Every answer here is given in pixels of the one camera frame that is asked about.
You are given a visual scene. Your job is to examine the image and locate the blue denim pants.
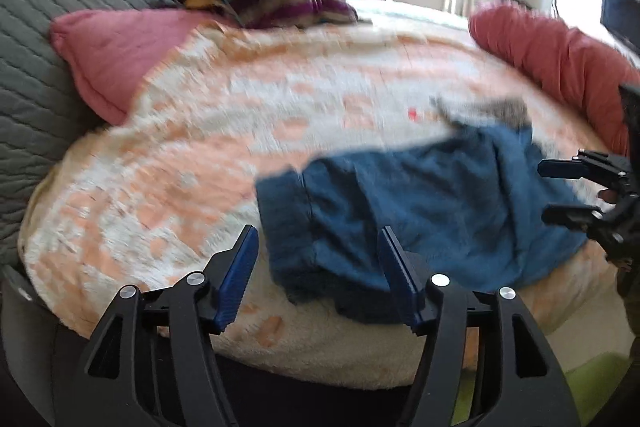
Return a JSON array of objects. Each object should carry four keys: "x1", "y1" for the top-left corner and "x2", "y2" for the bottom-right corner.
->
[{"x1": 256, "y1": 98, "x2": 586, "y2": 324}]

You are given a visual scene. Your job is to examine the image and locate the red rolled quilt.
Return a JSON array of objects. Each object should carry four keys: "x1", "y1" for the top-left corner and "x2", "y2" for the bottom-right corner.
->
[{"x1": 469, "y1": 0, "x2": 639, "y2": 155}]

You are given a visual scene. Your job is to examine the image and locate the black flat screen television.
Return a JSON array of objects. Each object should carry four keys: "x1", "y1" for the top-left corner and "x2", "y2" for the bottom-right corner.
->
[{"x1": 600, "y1": 0, "x2": 640, "y2": 49}]

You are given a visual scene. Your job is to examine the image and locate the orange white fleece blanket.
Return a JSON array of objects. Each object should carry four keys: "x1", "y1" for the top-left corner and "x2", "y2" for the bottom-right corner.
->
[{"x1": 18, "y1": 17, "x2": 615, "y2": 389}]

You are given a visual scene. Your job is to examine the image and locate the grey quilted headboard cover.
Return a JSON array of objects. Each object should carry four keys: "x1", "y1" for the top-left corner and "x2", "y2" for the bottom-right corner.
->
[{"x1": 1, "y1": 0, "x2": 163, "y2": 265}]

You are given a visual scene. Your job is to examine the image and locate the pink quilted pillow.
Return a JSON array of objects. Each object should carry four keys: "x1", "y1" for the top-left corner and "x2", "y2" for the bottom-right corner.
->
[{"x1": 50, "y1": 9, "x2": 218, "y2": 126}]

